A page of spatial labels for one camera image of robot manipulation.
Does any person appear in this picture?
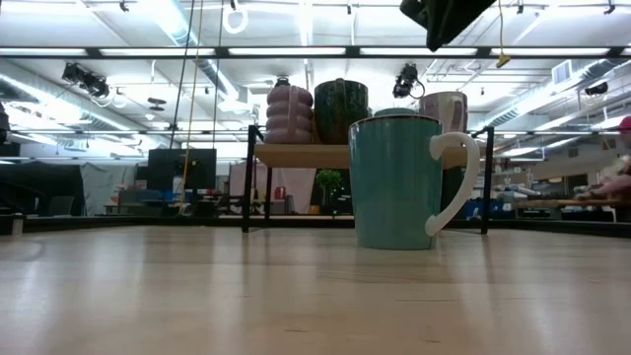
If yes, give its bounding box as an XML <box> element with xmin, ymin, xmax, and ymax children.
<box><xmin>574</xmin><ymin>115</ymin><xmax>631</xmax><ymax>202</ymax></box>

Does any yellow cable with hook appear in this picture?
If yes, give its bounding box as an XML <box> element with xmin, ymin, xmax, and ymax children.
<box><xmin>495</xmin><ymin>0</ymin><xmax>513</xmax><ymax>69</ymax></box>

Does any black hanging cable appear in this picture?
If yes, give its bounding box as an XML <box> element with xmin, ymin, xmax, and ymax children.
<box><xmin>211</xmin><ymin>0</ymin><xmax>224</xmax><ymax>149</ymax></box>
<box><xmin>169</xmin><ymin>0</ymin><xmax>196</xmax><ymax>149</ymax></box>

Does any blue white leaf pattern mug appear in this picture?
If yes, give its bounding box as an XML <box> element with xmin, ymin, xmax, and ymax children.
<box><xmin>417</xmin><ymin>90</ymin><xmax>469</xmax><ymax>134</ymax></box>

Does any lilac ringed ceramic mug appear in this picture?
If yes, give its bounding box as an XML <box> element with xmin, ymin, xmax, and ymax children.
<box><xmin>263</xmin><ymin>84</ymin><xmax>316</xmax><ymax>145</ymax></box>

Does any black ceiling spotlight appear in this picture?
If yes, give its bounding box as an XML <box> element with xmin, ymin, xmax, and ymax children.
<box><xmin>61</xmin><ymin>62</ymin><xmax>110</xmax><ymax>100</ymax></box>

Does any teal mug with white handle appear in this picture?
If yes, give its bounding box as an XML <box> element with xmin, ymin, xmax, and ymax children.
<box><xmin>347</xmin><ymin>114</ymin><xmax>482</xmax><ymax>251</ymax></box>

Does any wooden background table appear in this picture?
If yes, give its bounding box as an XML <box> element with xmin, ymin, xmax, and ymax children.
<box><xmin>515</xmin><ymin>198</ymin><xmax>631</xmax><ymax>223</ymax></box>

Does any small green potted plant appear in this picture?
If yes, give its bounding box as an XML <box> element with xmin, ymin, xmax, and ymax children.
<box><xmin>315</xmin><ymin>169</ymin><xmax>343</xmax><ymax>217</ymax></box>

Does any black camera with cable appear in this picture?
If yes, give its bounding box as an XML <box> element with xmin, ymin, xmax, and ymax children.
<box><xmin>392</xmin><ymin>62</ymin><xmax>426</xmax><ymax>100</ymax></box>

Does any black overhead frame beam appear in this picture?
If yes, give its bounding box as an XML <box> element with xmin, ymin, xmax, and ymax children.
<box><xmin>0</xmin><ymin>44</ymin><xmax>631</xmax><ymax>61</ymax></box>

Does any black computer monitor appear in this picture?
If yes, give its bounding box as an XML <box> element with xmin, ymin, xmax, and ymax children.
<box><xmin>147</xmin><ymin>147</ymin><xmax>218</xmax><ymax>192</ymax></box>

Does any wooden shelf with black frame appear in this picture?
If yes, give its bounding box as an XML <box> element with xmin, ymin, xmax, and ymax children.
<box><xmin>241</xmin><ymin>123</ymin><xmax>496</xmax><ymax>236</ymax></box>

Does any blue storage bin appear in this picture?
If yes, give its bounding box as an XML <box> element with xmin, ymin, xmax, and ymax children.
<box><xmin>462</xmin><ymin>199</ymin><xmax>514</xmax><ymax>221</ymax></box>

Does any teal brown speckled mug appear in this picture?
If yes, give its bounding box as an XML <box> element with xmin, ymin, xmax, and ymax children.
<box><xmin>313</xmin><ymin>77</ymin><xmax>371</xmax><ymax>146</ymax></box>

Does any white hanging ring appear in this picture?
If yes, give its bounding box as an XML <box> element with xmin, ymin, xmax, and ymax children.
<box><xmin>221</xmin><ymin>0</ymin><xmax>249</xmax><ymax>36</ymax></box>

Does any black table edge rail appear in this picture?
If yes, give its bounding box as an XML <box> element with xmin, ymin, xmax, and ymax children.
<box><xmin>0</xmin><ymin>214</ymin><xmax>631</xmax><ymax>239</ymax></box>

